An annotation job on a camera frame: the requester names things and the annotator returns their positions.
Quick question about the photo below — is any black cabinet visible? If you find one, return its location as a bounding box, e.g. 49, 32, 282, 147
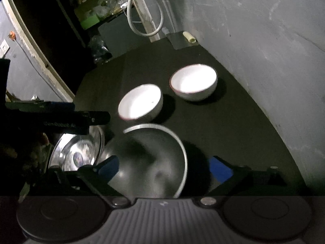
98, 14, 153, 58

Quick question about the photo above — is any steel plate with sticker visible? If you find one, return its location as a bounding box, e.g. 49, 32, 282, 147
48, 132, 102, 171

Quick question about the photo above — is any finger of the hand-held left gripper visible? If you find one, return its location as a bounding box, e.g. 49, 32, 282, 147
5, 101, 75, 113
74, 110, 111, 125

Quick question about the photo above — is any pale door frame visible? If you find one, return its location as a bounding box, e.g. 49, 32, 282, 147
5, 0, 75, 102

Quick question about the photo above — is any stainless steel bowl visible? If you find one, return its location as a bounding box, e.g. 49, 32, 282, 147
98, 123, 188, 199

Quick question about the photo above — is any white ceramic bowl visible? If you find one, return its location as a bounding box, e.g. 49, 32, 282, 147
170, 64, 218, 101
117, 84, 163, 122

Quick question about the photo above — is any white wall socket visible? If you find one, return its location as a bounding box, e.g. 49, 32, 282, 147
0, 39, 11, 58

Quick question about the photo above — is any green box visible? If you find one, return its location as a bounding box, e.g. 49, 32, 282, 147
81, 14, 100, 29

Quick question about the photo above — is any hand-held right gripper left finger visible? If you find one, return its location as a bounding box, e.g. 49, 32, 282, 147
47, 155, 130, 206

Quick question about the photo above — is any grey wall cable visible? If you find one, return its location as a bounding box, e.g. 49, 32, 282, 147
14, 39, 64, 102

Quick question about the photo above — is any cleaver with pale handle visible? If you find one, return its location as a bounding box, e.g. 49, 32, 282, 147
168, 31, 199, 50

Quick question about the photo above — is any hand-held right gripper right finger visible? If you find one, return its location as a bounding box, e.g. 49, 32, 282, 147
199, 156, 288, 206

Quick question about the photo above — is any white hose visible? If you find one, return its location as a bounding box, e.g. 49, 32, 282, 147
127, 0, 164, 36

